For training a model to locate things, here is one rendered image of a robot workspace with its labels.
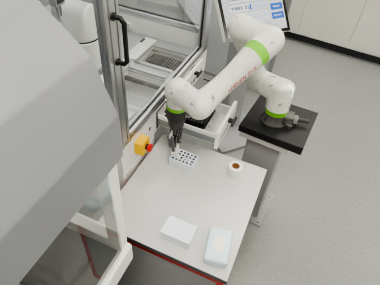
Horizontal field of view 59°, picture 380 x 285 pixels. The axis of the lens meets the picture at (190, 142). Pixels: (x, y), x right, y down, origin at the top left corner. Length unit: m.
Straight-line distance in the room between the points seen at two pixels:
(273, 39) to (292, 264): 1.46
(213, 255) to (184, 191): 0.35
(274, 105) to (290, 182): 1.05
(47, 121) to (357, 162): 2.78
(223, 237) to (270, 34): 0.84
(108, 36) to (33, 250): 0.70
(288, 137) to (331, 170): 1.17
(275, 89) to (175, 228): 0.87
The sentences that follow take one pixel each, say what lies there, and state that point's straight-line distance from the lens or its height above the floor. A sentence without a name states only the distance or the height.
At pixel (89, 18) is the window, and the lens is 1.19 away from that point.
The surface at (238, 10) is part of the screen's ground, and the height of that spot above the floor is 1.10.
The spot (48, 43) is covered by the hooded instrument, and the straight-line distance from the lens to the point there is 0.71.
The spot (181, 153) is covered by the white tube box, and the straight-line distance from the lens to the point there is 1.67.
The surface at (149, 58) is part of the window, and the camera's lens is 1.49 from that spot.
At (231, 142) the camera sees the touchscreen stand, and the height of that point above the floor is 0.03.
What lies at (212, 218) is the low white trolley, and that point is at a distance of 1.49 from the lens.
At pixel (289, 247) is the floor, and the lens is 2.41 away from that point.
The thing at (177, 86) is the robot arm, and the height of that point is 1.23.
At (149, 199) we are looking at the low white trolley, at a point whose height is 0.76.
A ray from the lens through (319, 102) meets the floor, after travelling 3.66.
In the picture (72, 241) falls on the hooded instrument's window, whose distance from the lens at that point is 0.87.
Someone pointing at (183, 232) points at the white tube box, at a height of 0.81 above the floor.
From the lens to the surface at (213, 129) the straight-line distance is 1.76.
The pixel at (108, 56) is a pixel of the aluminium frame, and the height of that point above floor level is 1.41.
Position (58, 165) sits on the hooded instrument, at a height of 1.52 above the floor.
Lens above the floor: 2.01
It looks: 45 degrees down
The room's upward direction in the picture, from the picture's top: 5 degrees clockwise
